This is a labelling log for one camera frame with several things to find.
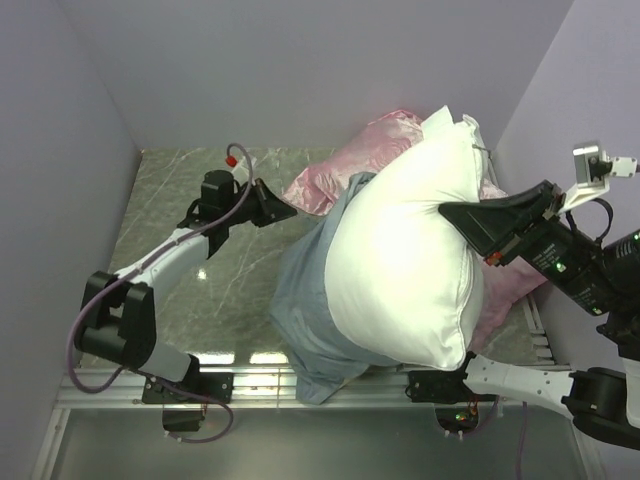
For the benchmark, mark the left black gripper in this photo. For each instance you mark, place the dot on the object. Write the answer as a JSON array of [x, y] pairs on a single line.
[[272, 208]]

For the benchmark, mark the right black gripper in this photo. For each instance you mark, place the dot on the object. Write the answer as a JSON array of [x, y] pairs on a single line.
[[497, 226]]

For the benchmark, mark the white pillow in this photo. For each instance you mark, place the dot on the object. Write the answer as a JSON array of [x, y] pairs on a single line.
[[400, 280]]

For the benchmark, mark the green beige patchwork pillowcase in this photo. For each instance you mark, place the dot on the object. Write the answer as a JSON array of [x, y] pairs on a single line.
[[322, 358]]

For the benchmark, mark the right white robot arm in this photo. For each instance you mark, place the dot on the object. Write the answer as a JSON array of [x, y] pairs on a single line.
[[601, 280]]

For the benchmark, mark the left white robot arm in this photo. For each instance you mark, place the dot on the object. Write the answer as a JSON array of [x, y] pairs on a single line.
[[117, 321]]

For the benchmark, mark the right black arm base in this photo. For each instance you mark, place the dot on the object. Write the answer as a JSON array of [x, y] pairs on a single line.
[[455, 406]]

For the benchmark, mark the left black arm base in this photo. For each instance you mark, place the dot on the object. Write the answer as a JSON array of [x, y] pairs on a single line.
[[185, 405]]

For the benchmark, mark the pink rose satin pillow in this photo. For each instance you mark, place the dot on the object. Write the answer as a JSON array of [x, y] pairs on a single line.
[[317, 188]]

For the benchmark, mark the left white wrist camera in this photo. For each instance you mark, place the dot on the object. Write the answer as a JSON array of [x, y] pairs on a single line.
[[242, 169]]

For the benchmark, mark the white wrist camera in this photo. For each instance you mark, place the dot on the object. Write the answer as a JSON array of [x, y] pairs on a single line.
[[594, 168], [242, 169]]

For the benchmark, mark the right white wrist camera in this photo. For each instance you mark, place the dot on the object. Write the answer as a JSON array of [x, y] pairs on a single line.
[[594, 168]]

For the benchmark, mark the aluminium front rail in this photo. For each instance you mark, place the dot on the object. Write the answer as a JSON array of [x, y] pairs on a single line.
[[261, 387]]

